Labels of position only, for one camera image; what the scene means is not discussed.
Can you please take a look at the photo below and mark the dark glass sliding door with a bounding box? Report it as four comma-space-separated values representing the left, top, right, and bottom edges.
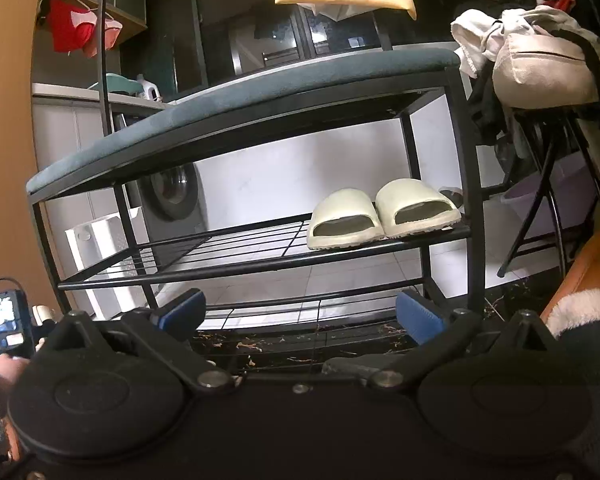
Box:
120, 0, 456, 106

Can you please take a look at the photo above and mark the white detergent bottle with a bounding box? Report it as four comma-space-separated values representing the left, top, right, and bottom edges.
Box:
136, 74, 162, 102

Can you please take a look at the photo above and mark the white crumpled cloth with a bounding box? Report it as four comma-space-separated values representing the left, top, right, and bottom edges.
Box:
450, 7, 511, 78

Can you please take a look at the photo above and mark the black metal shoe rack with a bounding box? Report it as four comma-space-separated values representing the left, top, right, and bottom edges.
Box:
25, 42, 481, 361

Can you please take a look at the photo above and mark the white counter cabinet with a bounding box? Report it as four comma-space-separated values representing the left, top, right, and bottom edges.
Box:
30, 82, 181, 211

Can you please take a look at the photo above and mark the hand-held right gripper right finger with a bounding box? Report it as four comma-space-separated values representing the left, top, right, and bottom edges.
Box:
325, 287, 561, 391

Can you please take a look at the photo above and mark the pink garment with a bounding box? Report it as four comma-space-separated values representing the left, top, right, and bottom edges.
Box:
82, 17, 123, 58

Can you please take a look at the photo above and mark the person's black-socked leg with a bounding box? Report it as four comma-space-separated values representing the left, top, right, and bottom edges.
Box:
560, 320, 600, 480

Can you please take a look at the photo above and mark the washing machine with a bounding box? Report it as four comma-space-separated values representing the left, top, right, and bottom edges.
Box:
125, 160, 211, 241

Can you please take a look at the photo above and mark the purple plastic basin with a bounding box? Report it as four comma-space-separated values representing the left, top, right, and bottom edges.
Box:
500, 152, 600, 233

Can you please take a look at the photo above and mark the pale green slide sandal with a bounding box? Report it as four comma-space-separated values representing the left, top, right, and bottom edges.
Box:
306, 187, 386, 252
375, 178, 463, 240

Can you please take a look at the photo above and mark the orange fur-lined slipper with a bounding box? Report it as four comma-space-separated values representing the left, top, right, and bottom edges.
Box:
540, 230, 600, 366

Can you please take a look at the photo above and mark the black folding chair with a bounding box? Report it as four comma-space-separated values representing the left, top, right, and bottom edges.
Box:
467, 25, 600, 278

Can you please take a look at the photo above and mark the red garment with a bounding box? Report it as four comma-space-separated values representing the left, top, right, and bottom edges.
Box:
45, 0, 98, 53

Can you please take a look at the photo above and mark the black curved pole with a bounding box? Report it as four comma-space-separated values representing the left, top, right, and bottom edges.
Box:
94, 0, 118, 138

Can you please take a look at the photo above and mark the person's left hand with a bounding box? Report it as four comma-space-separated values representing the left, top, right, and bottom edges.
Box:
0, 352, 33, 461

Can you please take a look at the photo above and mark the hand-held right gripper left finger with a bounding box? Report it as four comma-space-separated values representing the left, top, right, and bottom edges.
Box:
40, 287, 236, 393

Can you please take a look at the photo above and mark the white storage box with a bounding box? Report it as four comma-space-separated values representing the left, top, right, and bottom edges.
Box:
64, 207, 151, 321

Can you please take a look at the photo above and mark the teal basin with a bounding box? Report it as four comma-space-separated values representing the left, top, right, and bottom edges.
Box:
100, 72, 143, 97

